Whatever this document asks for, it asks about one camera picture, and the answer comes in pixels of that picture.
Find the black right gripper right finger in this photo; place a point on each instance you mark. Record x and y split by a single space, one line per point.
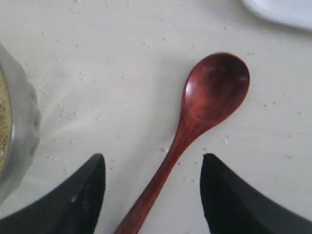
232 206

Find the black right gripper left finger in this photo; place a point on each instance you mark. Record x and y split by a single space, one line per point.
71 208

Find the dark red wooden spoon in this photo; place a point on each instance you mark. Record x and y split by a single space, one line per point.
215 88

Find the round metal bowl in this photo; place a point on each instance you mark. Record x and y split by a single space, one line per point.
25 124

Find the yellow millet grains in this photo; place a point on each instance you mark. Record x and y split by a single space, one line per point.
5 121

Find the white rectangular plastic tray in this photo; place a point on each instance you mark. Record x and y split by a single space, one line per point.
293 13

